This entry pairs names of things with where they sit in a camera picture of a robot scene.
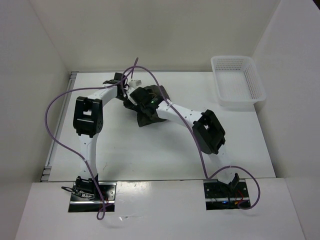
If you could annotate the aluminium table edge rail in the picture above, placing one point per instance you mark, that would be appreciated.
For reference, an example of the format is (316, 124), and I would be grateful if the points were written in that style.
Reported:
(45, 175)

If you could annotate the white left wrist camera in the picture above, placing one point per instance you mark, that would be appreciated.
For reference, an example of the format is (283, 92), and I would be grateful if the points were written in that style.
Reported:
(134, 83)

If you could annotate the white perforated plastic basket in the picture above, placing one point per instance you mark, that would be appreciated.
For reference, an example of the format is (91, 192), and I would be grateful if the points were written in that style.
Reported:
(237, 81)

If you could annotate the dark olive green shorts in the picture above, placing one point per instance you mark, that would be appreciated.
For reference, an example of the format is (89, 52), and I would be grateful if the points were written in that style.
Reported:
(147, 99)

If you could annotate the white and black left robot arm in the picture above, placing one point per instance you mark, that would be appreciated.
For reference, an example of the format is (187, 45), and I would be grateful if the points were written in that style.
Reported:
(88, 122)

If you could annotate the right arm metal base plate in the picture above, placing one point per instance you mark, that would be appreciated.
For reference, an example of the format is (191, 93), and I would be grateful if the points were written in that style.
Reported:
(217, 197)

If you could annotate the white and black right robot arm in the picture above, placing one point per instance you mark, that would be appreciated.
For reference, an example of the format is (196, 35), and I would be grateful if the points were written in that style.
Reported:
(205, 129)

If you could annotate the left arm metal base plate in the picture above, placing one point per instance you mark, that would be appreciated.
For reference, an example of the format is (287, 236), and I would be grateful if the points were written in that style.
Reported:
(81, 202)

